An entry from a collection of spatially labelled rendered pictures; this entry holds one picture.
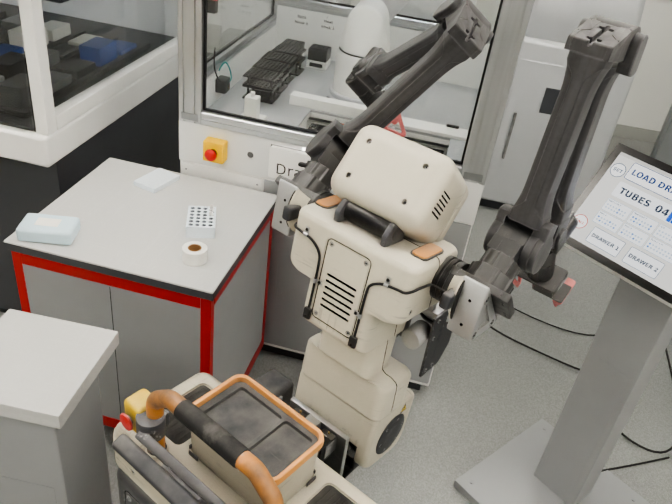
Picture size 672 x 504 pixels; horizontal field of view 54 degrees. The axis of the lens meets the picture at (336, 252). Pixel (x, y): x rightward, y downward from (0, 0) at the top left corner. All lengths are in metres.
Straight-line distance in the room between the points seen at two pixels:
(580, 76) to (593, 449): 1.40
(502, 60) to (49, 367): 1.41
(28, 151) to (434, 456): 1.71
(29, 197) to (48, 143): 0.30
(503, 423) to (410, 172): 1.67
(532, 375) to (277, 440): 1.84
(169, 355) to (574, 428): 1.27
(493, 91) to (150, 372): 1.31
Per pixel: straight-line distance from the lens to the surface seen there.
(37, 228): 2.02
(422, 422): 2.59
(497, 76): 2.01
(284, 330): 2.61
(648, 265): 1.85
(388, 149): 1.20
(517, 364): 2.97
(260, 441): 1.25
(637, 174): 1.95
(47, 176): 2.45
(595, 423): 2.24
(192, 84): 2.24
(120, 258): 1.94
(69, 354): 1.65
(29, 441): 1.71
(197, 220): 2.03
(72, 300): 2.08
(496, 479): 2.46
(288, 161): 2.20
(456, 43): 1.34
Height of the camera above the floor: 1.87
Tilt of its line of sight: 34 degrees down
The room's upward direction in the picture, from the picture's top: 8 degrees clockwise
